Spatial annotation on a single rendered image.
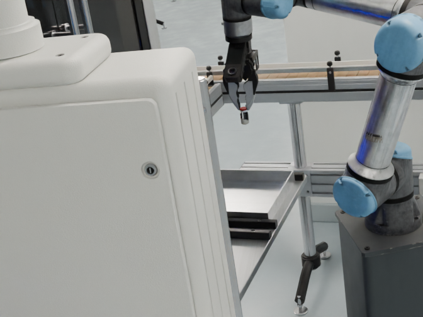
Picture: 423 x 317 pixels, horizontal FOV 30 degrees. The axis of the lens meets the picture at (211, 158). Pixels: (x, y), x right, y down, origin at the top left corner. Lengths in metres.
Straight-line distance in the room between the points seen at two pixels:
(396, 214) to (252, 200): 0.39
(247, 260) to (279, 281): 1.57
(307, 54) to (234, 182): 1.40
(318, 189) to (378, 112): 1.34
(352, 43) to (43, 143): 2.57
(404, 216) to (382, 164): 0.24
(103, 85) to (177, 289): 0.31
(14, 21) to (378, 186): 1.09
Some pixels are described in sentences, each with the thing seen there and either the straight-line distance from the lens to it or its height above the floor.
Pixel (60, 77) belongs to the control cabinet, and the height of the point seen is 1.56.
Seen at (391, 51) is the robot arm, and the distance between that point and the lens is 1.77.
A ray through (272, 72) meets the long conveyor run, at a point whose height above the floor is 0.96.
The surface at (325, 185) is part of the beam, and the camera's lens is 3.15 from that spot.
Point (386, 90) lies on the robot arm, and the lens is 1.83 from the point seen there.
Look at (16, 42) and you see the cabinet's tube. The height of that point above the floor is 1.61.
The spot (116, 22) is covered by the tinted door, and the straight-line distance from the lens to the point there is 2.11.
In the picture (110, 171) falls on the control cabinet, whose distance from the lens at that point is 1.08.
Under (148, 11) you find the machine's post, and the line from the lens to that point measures 2.27.
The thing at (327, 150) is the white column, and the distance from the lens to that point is 3.75.
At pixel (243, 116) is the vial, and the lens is 2.15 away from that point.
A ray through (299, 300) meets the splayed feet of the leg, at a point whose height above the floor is 0.06.
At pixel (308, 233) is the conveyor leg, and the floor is 0.26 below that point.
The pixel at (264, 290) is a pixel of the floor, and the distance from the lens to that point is 3.42.
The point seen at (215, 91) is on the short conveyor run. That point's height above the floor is 0.92.
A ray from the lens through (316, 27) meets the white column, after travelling 3.56.
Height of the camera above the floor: 1.84
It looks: 22 degrees down
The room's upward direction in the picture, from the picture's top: 9 degrees counter-clockwise
